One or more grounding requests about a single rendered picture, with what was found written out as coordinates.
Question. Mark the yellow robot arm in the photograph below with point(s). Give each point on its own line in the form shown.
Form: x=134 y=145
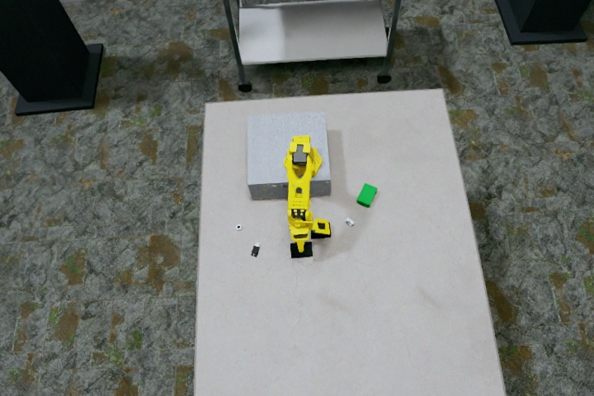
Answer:
x=301 y=167

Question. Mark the green rectangular block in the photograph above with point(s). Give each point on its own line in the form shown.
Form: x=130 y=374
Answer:
x=367 y=194

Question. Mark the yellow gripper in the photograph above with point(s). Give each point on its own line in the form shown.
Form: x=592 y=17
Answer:
x=299 y=235

